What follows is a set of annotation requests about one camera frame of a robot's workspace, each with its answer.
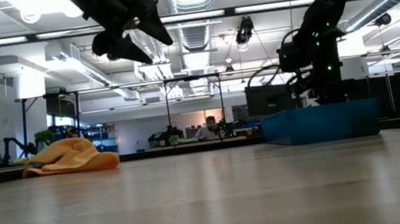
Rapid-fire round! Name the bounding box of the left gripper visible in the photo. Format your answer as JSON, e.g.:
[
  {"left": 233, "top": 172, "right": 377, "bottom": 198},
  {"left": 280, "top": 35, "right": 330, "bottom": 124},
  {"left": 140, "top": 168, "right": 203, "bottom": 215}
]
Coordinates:
[{"left": 61, "top": 0, "right": 177, "bottom": 75}]

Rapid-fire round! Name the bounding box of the teal plastic basket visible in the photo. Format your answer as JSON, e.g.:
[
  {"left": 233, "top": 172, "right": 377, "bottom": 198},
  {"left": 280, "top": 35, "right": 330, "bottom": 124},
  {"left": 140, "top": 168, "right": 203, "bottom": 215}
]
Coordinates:
[{"left": 259, "top": 96, "right": 382, "bottom": 150}]

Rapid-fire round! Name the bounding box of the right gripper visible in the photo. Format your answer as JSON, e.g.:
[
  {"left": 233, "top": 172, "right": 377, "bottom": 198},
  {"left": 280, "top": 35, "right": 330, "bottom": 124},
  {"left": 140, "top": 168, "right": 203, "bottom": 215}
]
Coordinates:
[{"left": 306, "top": 37, "right": 349, "bottom": 107}]

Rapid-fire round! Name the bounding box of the small background potted plant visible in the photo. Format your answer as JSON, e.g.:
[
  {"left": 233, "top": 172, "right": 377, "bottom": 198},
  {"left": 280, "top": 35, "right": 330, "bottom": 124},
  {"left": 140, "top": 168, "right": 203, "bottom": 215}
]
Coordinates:
[{"left": 34, "top": 128, "right": 56, "bottom": 148}]

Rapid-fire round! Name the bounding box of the white pillar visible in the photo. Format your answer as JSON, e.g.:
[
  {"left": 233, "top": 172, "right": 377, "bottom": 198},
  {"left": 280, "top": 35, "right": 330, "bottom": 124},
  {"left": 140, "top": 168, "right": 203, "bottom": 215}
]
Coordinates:
[{"left": 339, "top": 57, "right": 370, "bottom": 81}]

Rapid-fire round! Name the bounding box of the long ceiling light strip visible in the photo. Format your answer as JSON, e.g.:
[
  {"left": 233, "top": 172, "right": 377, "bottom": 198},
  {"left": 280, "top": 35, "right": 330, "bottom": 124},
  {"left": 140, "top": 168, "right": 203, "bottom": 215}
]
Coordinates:
[{"left": 0, "top": 0, "right": 366, "bottom": 48}]

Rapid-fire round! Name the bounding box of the black cabinet row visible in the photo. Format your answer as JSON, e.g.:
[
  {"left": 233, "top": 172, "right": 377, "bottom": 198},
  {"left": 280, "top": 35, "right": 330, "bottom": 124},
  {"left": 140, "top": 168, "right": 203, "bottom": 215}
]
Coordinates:
[{"left": 345, "top": 73, "right": 400, "bottom": 123}]

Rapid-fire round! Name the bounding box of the orange microfiber towel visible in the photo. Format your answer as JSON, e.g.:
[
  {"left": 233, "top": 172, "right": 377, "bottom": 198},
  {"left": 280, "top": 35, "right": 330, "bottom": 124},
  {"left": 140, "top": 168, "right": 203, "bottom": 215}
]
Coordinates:
[{"left": 18, "top": 131, "right": 121, "bottom": 181}]

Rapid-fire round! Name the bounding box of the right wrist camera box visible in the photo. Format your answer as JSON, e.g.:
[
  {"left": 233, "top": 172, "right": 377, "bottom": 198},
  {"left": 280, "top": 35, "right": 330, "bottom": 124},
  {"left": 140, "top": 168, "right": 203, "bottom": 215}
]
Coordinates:
[{"left": 276, "top": 38, "right": 314, "bottom": 75}]

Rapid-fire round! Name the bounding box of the black background screen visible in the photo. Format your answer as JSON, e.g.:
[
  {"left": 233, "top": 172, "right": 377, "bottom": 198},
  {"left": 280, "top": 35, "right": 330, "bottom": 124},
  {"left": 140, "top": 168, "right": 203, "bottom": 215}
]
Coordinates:
[{"left": 44, "top": 90, "right": 81, "bottom": 122}]

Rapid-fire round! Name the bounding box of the black background rig frame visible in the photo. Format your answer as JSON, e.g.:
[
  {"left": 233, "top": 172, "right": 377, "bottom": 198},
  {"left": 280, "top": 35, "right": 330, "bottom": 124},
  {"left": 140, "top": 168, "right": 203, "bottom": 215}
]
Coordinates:
[{"left": 161, "top": 71, "right": 228, "bottom": 132}]

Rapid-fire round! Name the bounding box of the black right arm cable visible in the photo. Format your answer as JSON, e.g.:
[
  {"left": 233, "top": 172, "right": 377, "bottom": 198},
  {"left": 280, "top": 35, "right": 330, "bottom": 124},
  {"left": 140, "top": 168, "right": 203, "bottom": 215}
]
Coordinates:
[{"left": 240, "top": 27, "right": 313, "bottom": 102}]

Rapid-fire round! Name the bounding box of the person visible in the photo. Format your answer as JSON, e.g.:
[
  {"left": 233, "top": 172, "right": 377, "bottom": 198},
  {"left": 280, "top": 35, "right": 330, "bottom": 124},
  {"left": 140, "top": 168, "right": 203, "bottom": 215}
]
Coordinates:
[
  {"left": 191, "top": 114, "right": 224, "bottom": 143},
  {"left": 63, "top": 124, "right": 80, "bottom": 140}
]

